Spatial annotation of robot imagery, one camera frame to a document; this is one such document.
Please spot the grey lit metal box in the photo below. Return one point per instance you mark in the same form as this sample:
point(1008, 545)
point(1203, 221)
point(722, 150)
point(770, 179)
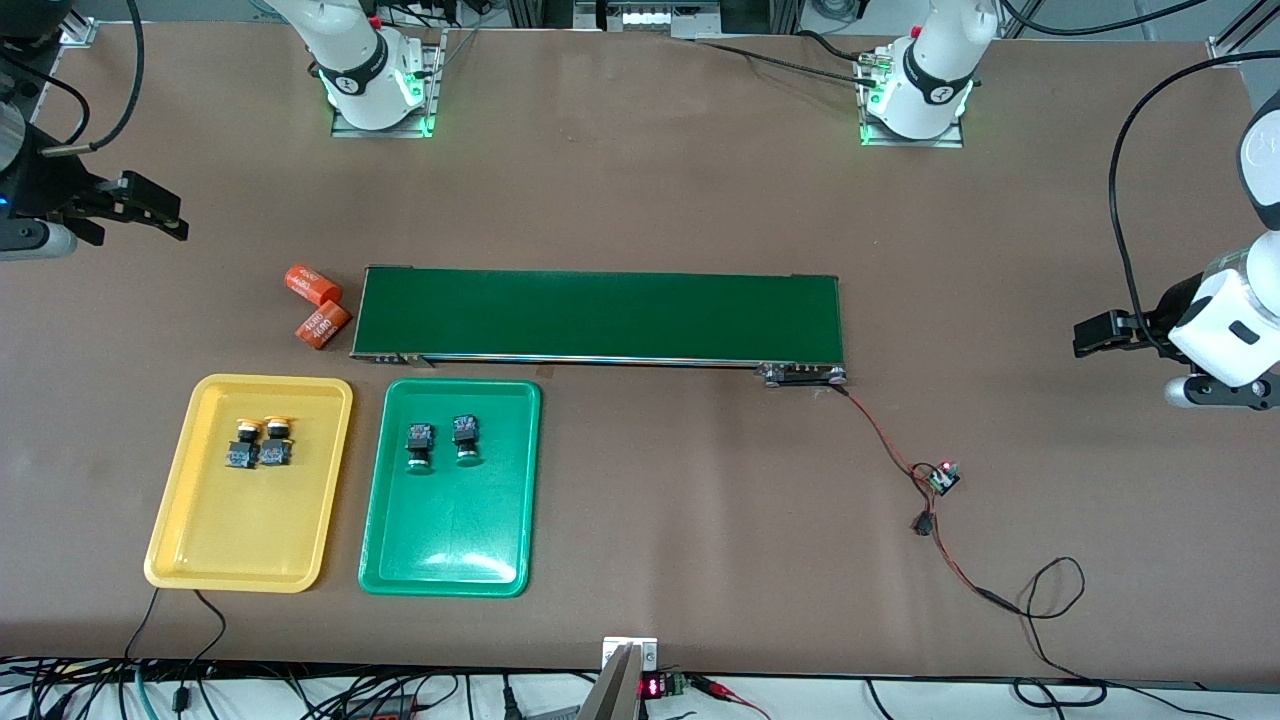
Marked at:
point(650, 18)

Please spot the red digit display module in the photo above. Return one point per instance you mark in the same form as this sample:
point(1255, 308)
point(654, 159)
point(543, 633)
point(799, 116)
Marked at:
point(652, 687)

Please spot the black inline plug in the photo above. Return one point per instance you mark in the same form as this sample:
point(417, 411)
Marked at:
point(922, 523)

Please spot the green conveyor belt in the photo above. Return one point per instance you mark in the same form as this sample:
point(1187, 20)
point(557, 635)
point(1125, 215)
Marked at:
point(600, 315)

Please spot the aluminium frame profile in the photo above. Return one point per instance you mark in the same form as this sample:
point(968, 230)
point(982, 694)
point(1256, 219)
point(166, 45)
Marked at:
point(80, 30)
point(1228, 50)

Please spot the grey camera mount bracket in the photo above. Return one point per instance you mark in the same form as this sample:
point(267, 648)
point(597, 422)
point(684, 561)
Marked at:
point(625, 690)

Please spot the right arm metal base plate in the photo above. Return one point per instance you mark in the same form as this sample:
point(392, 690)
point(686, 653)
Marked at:
point(345, 130)

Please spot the brown tape piece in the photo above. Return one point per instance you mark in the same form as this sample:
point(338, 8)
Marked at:
point(547, 372)

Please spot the red alligator clip lead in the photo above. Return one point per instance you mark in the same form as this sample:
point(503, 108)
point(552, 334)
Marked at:
point(715, 686)

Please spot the yellow plastic tray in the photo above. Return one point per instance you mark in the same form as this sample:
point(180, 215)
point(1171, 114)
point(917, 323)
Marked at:
point(230, 520)

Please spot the green push button switch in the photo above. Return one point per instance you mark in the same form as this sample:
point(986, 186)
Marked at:
point(466, 440)
point(420, 445)

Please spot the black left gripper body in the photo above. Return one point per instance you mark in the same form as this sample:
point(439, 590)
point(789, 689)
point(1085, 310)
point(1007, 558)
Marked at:
point(1166, 310)

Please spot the yellow push button switch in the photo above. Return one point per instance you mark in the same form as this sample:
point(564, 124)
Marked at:
point(240, 452)
point(276, 450)

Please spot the small motor controller board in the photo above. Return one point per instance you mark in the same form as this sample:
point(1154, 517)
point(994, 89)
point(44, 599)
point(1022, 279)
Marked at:
point(942, 480)

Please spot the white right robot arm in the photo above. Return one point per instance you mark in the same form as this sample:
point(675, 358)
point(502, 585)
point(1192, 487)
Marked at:
point(355, 60)

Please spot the green plastic tray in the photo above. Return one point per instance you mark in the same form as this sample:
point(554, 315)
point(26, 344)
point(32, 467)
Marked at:
point(450, 520)

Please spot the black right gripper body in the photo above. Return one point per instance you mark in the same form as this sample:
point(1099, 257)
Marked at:
point(50, 183)

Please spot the orange cylinder marked 4680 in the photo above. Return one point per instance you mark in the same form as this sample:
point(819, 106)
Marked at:
point(312, 284)
point(323, 326)

